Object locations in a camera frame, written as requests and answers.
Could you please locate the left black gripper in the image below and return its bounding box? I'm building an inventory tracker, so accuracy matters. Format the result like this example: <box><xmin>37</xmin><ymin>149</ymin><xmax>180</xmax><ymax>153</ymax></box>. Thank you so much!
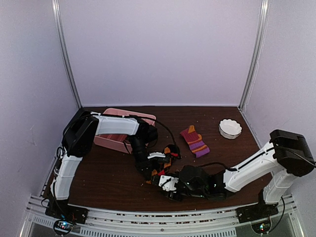
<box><xmin>129</xmin><ymin>135</ymin><xmax>153</xmax><ymax>181</ymax></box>

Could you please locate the black argyle red orange sock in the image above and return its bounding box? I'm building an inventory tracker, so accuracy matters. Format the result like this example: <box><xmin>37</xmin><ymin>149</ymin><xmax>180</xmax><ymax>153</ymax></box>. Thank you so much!
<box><xmin>145</xmin><ymin>144</ymin><xmax>182</xmax><ymax>186</ymax></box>

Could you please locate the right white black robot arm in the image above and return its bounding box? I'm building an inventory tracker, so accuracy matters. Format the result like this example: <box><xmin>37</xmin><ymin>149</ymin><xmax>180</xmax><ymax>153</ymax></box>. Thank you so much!
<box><xmin>158</xmin><ymin>129</ymin><xmax>316</xmax><ymax>218</ymax></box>

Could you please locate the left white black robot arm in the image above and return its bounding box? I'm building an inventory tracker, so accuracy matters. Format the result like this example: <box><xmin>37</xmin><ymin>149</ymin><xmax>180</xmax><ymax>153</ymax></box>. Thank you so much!
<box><xmin>46</xmin><ymin>109</ymin><xmax>178</xmax><ymax>220</ymax></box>

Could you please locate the pink divided organizer tray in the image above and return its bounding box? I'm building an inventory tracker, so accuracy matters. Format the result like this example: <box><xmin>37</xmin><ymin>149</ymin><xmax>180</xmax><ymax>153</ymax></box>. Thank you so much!
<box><xmin>94</xmin><ymin>108</ymin><xmax>156</xmax><ymax>154</ymax></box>

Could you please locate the maroon orange purple striped sock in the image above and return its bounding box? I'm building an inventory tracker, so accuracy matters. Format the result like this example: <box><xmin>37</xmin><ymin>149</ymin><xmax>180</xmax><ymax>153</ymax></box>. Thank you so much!
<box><xmin>180</xmin><ymin>125</ymin><xmax>210</xmax><ymax>158</ymax></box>

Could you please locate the white scalloped ceramic bowl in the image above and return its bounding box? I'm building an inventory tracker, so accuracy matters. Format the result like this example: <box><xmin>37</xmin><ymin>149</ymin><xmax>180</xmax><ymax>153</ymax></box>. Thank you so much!
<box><xmin>219</xmin><ymin>119</ymin><xmax>242</xmax><ymax>140</ymax></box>

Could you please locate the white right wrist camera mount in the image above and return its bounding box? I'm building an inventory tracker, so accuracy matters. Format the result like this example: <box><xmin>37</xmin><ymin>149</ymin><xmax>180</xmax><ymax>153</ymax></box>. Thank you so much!
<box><xmin>158</xmin><ymin>175</ymin><xmax>179</xmax><ymax>192</ymax></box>

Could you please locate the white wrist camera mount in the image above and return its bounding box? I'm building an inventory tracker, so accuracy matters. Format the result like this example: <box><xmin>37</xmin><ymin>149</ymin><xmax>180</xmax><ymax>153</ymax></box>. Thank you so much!
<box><xmin>147</xmin><ymin>152</ymin><xmax>166</xmax><ymax>159</ymax></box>
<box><xmin>158</xmin><ymin>175</ymin><xmax>179</xmax><ymax>192</ymax></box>

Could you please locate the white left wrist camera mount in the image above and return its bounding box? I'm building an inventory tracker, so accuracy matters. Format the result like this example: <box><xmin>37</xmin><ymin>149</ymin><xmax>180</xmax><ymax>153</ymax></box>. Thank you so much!
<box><xmin>147</xmin><ymin>152</ymin><xmax>166</xmax><ymax>159</ymax></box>

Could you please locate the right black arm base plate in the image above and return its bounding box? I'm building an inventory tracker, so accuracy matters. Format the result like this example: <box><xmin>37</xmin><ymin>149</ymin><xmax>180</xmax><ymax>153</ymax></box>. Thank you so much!
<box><xmin>236</xmin><ymin>203</ymin><xmax>278</xmax><ymax>223</ymax></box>

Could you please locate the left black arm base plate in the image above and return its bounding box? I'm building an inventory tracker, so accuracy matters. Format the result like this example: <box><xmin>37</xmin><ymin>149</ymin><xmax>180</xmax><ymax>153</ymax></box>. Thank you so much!
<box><xmin>45</xmin><ymin>206</ymin><xmax>88</xmax><ymax>224</ymax></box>

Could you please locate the right aluminium frame post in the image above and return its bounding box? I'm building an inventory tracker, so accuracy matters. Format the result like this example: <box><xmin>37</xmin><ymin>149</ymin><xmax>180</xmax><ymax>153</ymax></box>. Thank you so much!
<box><xmin>238</xmin><ymin>0</ymin><xmax>270</xmax><ymax>111</ymax></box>

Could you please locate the aluminium frame post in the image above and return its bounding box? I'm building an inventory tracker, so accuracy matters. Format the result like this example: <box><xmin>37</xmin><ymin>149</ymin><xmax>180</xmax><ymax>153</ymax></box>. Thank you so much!
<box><xmin>238</xmin><ymin>0</ymin><xmax>270</xmax><ymax>111</ymax></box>
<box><xmin>51</xmin><ymin>0</ymin><xmax>82</xmax><ymax>109</ymax></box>

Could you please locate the left aluminium frame post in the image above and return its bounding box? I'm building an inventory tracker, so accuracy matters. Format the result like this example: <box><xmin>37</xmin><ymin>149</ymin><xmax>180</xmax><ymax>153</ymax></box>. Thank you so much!
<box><xmin>51</xmin><ymin>0</ymin><xmax>82</xmax><ymax>109</ymax></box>

